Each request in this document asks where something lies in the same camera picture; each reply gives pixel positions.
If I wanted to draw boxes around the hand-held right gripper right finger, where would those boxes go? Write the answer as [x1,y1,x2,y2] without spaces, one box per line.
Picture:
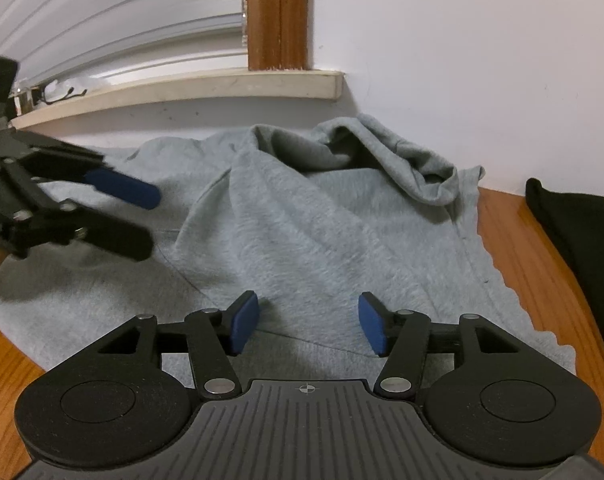
[358,290,523,402]

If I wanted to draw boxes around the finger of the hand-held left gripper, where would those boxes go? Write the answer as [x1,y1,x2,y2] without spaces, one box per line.
[7,199,156,262]
[27,147,162,211]

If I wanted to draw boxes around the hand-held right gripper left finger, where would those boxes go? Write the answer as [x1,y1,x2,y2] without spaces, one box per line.
[97,290,261,402]

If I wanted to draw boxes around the grey sweatshirt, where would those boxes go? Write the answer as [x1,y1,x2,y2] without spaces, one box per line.
[0,112,579,391]

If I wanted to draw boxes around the beige windowsill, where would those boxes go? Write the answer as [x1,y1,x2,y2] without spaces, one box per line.
[9,69,344,131]

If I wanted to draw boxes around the grey window blinds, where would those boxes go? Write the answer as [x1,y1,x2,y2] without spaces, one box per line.
[0,0,249,92]

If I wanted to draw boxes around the black folded garment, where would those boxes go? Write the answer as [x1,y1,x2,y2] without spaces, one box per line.
[524,177,604,378]

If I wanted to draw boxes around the black cable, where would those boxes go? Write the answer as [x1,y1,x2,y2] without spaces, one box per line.
[44,87,88,107]

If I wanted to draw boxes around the wooden window frame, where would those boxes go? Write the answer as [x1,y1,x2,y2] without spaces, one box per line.
[246,0,313,73]

